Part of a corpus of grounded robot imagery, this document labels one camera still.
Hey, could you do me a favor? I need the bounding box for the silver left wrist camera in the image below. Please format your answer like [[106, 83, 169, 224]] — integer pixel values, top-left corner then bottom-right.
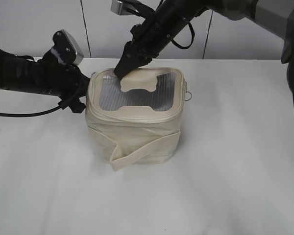
[[52, 29, 84, 66]]

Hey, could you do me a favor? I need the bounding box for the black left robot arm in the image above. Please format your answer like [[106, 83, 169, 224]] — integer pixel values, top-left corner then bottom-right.
[[0, 49, 89, 114]]

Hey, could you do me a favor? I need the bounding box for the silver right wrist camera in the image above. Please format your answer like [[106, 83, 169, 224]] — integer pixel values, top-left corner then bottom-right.
[[110, 0, 136, 16]]

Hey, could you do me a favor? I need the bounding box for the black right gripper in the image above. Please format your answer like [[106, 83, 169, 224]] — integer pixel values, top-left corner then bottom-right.
[[114, 0, 194, 79]]

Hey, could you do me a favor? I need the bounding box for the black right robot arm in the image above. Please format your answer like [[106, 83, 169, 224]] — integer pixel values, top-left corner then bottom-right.
[[111, 0, 294, 92]]

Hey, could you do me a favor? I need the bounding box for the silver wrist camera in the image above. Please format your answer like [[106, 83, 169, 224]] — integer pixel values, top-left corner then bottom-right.
[[110, 0, 136, 16], [52, 29, 84, 66]]

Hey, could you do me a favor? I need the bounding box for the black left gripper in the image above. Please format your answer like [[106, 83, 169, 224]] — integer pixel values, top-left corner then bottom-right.
[[35, 51, 90, 113]]

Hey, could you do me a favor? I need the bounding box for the cream canvas zipper bag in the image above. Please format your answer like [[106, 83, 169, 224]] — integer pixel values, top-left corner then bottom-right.
[[85, 68, 187, 171]]

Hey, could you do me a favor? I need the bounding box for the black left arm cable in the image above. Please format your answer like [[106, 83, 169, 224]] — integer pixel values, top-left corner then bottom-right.
[[0, 78, 89, 117]]

